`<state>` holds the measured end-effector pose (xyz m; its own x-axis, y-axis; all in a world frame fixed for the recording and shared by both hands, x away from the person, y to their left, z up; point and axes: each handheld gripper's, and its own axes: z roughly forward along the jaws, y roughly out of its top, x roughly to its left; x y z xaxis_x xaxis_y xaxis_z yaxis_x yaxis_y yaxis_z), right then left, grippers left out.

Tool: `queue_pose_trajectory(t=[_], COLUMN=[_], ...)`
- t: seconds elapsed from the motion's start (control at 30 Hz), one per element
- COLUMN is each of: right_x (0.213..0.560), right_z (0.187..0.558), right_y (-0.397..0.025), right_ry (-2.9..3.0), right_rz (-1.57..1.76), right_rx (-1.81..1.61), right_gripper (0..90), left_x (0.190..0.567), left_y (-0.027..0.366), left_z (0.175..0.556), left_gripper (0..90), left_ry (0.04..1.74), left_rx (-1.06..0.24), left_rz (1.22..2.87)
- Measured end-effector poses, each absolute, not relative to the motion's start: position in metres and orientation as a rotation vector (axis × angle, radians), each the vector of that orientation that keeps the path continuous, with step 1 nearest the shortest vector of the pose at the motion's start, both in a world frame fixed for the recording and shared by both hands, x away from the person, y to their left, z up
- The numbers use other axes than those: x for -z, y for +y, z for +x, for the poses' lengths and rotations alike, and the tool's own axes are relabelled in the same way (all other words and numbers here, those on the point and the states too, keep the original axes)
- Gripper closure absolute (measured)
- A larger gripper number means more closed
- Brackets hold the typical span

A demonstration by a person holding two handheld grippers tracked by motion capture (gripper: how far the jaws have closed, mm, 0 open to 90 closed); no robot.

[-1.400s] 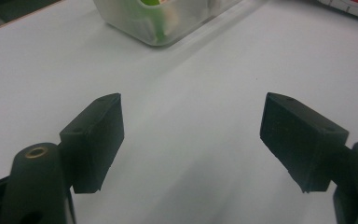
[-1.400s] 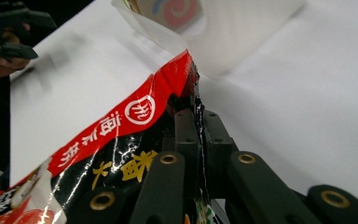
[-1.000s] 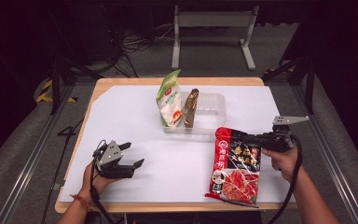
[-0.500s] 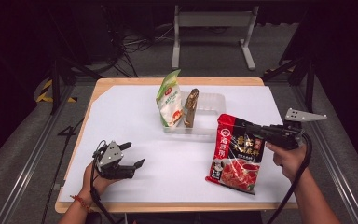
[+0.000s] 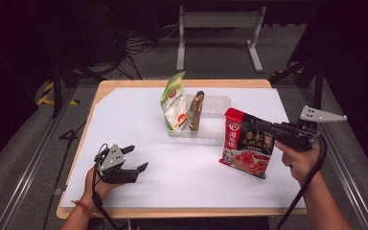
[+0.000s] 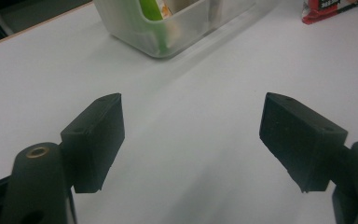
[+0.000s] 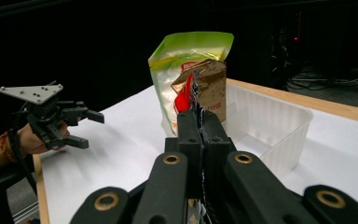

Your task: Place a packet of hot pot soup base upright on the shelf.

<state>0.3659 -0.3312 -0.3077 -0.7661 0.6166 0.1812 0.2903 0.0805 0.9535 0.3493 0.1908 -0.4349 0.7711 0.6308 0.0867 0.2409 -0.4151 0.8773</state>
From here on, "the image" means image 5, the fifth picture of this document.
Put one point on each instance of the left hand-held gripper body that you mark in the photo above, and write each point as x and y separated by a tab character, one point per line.
113	159

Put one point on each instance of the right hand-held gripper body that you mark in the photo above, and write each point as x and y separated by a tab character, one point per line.
295	134

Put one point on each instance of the red and black food packet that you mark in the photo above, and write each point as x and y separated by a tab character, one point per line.
247	153

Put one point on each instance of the clear plastic tray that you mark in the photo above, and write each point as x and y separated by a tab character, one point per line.
214	118

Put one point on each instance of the green and white food packet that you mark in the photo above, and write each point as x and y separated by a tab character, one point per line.
174	105

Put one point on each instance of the gold brown food packet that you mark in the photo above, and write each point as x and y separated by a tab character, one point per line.
196	110

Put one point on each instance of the person's right hand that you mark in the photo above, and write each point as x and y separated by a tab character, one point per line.
300	163

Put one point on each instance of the person's left hand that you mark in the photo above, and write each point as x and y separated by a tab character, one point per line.
96	188

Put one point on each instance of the white table mat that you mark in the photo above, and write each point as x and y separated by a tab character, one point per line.
140	121

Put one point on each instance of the black metal stand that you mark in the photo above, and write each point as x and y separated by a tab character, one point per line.
317	83

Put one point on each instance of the black tripod stand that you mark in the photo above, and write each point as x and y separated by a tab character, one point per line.
57	86

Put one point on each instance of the yellow and black floor tape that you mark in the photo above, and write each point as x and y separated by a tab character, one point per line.
46	96

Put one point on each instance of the grey metal stand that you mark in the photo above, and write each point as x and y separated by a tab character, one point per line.
220	19

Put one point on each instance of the grey metal floor rail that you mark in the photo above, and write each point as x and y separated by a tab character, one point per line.
348	179
32	156

